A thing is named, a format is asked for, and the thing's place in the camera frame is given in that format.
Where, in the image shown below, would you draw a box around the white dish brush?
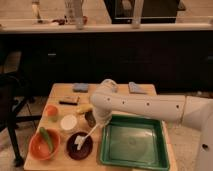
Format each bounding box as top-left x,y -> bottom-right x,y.
74,124 -> 99,150

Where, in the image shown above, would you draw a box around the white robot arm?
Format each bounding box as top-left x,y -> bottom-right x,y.
90,79 -> 213,171

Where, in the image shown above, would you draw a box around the dark purple bowl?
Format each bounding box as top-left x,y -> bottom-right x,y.
65,131 -> 94,161

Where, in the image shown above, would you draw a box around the orange bowl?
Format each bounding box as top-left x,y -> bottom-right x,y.
28,129 -> 60,161

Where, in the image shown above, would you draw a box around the yellow banana toy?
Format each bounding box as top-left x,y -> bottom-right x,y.
76,104 -> 93,114

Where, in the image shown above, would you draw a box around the blue sponge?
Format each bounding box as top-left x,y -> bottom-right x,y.
73,83 -> 89,93

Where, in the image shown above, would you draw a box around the black rectangular block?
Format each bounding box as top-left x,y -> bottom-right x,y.
59,96 -> 79,105

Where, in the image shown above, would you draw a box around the small orange cup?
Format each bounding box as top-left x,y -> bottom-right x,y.
45,105 -> 59,122

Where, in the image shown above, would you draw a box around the green vegetable toy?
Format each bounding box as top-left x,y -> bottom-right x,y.
39,127 -> 54,152

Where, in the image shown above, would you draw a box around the green plastic tray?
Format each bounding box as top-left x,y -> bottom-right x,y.
100,115 -> 170,171

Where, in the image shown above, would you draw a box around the blue folded cloth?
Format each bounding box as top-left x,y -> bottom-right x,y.
128,82 -> 145,94

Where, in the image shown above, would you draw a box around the black office chair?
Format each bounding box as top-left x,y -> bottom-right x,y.
0,51 -> 41,167

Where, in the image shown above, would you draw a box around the dark counter cabinet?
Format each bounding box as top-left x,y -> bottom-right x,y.
0,30 -> 213,95

